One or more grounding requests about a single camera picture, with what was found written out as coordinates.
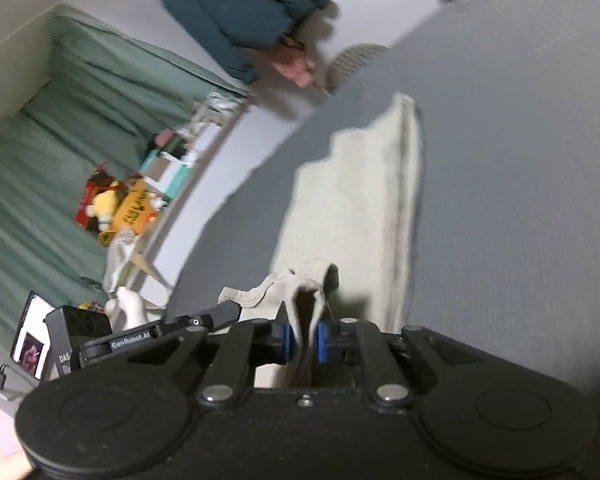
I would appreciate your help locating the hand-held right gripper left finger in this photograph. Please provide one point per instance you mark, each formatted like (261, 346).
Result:
(286, 342)

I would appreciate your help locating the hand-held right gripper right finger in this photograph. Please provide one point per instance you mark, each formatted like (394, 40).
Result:
(322, 342)

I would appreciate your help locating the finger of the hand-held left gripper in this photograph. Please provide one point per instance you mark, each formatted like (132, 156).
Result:
(220, 312)

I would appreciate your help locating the cream garment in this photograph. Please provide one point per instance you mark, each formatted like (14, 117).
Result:
(350, 200)

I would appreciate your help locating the white sock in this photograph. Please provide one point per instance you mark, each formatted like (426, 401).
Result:
(130, 305)

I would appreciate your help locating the beige patterned tote bag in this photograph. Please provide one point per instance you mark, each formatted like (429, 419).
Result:
(120, 255)

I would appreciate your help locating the white window sill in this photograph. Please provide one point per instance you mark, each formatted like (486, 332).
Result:
(150, 240)

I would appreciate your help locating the yellow plush toy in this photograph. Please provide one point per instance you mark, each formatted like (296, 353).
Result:
(105, 205)

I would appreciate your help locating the red cardboard box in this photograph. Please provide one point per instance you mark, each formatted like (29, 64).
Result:
(86, 200)

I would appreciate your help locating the yellow cardboard box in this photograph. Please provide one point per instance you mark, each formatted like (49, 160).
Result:
(135, 207)

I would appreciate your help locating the teal and white box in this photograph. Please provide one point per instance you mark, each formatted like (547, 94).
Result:
(172, 180)

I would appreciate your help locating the small pink box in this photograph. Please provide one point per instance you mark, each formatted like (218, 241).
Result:
(162, 137)

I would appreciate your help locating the green curtain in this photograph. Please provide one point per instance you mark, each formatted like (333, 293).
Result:
(80, 110)

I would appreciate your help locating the pink hanging garment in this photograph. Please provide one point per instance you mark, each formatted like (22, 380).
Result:
(292, 65)

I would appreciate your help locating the round beige studded mat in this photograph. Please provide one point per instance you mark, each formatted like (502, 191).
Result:
(352, 57)

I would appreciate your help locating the dark teal jacket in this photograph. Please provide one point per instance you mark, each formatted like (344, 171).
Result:
(230, 10)

